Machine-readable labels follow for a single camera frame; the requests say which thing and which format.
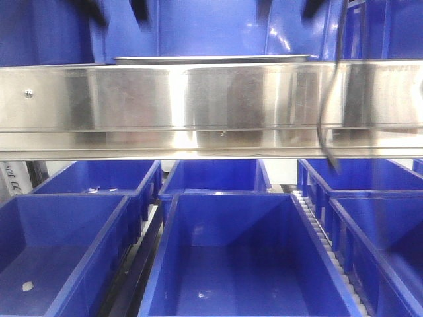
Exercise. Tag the silver metal tray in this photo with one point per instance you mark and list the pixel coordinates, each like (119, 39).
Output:
(203, 59)

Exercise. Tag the blue rear center bin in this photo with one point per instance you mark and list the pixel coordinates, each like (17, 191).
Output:
(213, 176)

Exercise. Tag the blue bin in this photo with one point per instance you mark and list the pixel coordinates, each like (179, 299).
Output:
(243, 255)
(355, 178)
(59, 253)
(140, 180)
(383, 30)
(179, 28)
(213, 176)
(379, 242)

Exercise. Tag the blue rear left bin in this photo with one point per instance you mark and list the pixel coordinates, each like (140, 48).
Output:
(140, 180)

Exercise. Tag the blue lower center bin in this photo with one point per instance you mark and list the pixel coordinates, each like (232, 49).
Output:
(243, 255)

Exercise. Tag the blue rear right bin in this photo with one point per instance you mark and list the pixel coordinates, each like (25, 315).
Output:
(355, 178)

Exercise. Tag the white roller track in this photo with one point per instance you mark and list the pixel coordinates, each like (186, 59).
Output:
(308, 209)

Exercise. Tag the blue upper center bin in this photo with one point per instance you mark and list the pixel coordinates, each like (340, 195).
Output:
(179, 28)

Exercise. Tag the blue lower left bin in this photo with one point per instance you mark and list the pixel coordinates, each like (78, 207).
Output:
(59, 253)

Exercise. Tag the blue lower right bin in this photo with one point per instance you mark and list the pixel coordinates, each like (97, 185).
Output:
(379, 242)

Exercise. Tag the blue upper right bin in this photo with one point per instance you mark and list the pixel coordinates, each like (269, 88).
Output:
(383, 30)

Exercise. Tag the stainless steel shelf rail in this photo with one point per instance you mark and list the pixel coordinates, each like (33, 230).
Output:
(270, 110)

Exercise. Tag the steel rail bolt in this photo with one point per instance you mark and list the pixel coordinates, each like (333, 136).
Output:
(28, 93)

